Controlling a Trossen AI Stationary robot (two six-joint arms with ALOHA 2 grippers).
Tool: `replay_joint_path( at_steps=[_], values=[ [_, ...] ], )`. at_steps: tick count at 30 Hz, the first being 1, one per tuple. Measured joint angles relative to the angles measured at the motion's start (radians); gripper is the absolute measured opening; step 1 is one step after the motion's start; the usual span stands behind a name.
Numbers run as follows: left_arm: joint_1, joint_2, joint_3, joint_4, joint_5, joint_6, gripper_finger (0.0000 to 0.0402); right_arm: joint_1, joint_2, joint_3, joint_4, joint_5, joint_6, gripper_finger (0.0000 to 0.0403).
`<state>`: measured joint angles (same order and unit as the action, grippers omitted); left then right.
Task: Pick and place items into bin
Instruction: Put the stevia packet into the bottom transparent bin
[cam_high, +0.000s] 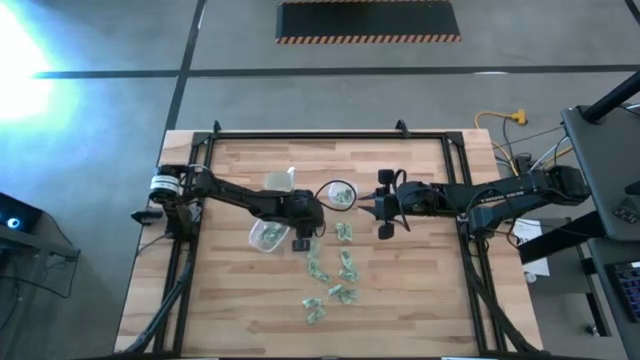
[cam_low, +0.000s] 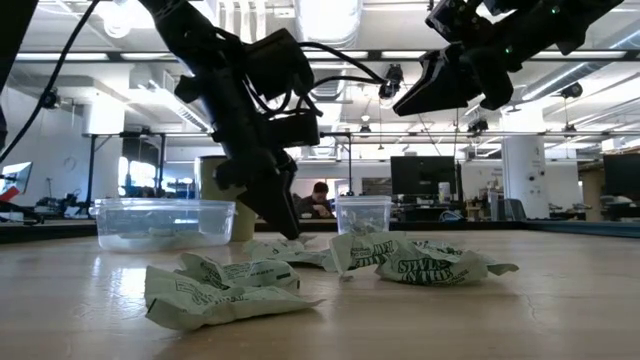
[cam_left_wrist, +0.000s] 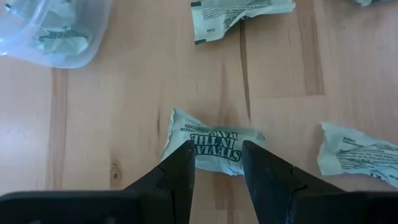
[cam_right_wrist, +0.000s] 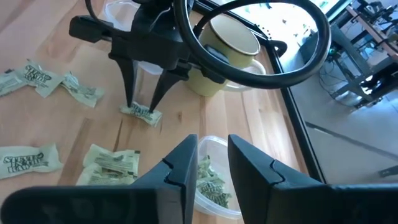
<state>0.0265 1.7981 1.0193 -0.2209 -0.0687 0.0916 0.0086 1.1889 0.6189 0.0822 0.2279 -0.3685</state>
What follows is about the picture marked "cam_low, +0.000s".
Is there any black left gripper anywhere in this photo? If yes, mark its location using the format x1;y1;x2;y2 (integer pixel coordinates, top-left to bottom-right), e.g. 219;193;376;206
173;59;321;241

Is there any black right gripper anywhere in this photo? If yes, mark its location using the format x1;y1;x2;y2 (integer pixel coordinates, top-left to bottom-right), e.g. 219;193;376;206
392;34;521;117

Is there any person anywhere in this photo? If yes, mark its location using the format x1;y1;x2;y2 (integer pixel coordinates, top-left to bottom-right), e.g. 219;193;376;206
294;180;335;220

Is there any small clear plastic container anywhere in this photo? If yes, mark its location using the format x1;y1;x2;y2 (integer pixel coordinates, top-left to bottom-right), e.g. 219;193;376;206
333;194;394;236

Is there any black monitor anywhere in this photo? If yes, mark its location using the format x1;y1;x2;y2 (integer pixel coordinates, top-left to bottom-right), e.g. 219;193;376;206
602;152;640;197
390;155;459;197

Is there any black ceiling fixture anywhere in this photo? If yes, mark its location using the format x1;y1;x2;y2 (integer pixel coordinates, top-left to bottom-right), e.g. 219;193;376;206
559;81;585;100
38;87;62;110

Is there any white round pillar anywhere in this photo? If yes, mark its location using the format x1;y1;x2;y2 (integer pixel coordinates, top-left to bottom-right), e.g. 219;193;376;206
501;134;551;220

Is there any large clear plastic container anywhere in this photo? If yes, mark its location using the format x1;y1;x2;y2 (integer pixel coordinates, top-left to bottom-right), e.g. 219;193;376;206
89;197;237;254

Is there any tilted monitor screen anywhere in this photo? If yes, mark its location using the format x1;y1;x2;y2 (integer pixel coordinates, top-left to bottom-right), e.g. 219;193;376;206
0;160;34;197

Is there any black overhead camera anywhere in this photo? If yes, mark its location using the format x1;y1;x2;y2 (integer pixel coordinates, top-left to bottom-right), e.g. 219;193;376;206
377;63;405;101

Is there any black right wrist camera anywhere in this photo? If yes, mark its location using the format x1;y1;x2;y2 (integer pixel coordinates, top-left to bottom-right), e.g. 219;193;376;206
425;0;496;45

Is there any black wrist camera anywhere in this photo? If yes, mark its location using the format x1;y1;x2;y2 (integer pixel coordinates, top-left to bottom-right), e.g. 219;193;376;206
425;0;496;45
243;27;316;102

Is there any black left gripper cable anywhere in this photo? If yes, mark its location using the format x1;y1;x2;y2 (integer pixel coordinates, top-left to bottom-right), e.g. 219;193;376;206
279;41;390;119

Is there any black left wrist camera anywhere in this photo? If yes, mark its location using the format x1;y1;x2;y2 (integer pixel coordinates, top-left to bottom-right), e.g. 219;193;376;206
243;27;316;102

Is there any black hanging cable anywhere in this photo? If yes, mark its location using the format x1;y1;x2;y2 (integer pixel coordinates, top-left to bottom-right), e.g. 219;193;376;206
0;0;101;165

